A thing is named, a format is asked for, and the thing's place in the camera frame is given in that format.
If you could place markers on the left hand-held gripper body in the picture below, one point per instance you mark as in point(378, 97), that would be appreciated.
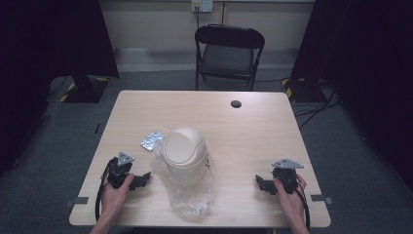
point(119, 169)

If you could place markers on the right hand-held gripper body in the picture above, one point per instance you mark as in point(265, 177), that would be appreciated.
point(285, 174)

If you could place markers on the person's right hand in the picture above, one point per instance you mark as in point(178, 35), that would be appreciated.
point(290, 203)

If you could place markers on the person's left hand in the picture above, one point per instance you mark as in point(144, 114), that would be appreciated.
point(114, 200)

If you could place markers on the silver blister pack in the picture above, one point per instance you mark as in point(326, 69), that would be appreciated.
point(152, 141)

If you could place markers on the grey floor tape strip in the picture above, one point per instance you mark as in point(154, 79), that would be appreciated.
point(77, 201)
point(321, 198)

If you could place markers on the small black floor tape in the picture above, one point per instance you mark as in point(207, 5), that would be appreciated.
point(97, 128)

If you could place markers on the beige swing-lid trash bin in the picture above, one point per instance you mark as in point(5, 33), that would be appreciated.
point(183, 148)

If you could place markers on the clear plastic bag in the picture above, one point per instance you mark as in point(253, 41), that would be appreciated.
point(191, 195)

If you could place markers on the light wooden table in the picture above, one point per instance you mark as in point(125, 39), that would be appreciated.
point(227, 130)

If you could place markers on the black stand base striped tape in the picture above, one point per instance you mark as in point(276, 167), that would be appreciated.
point(85, 91)
point(302, 91)

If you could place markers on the black folding chair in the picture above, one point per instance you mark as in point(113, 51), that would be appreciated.
point(229, 58)

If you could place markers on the dark curtain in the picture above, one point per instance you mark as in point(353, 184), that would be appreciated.
point(48, 48)
point(367, 65)

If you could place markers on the white wall outlet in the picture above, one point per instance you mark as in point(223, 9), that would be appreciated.
point(202, 5)

